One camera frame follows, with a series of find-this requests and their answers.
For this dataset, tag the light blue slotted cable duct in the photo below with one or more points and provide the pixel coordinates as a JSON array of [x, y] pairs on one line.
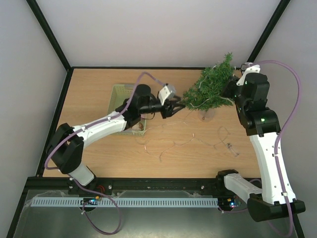
[[126, 202]]

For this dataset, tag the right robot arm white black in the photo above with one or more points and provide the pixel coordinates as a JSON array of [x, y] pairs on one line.
[[275, 198]]

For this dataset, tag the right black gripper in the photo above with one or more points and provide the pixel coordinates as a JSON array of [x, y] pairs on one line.
[[228, 89]]

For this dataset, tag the pink hat gnome ornament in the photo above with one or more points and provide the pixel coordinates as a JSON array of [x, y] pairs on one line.
[[140, 126]]

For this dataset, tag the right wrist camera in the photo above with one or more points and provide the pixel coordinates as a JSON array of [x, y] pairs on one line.
[[247, 68]]

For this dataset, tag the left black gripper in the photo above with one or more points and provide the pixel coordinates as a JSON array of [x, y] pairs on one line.
[[168, 112]]

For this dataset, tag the black aluminium frame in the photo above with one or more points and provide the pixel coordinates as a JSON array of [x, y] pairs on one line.
[[43, 181]]

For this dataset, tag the light green plastic basket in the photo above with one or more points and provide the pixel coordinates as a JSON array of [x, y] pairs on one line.
[[119, 93]]

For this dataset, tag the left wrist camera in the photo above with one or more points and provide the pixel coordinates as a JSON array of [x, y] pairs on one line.
[[167, 92]]

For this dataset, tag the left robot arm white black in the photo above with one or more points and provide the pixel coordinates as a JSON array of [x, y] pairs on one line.
[[66, 147]]

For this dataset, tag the small green christmas tree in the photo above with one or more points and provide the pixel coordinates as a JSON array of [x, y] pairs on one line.
[[206, 92]]

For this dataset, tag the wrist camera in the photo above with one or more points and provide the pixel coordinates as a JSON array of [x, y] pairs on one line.
[[247, 68], [167, 92]]

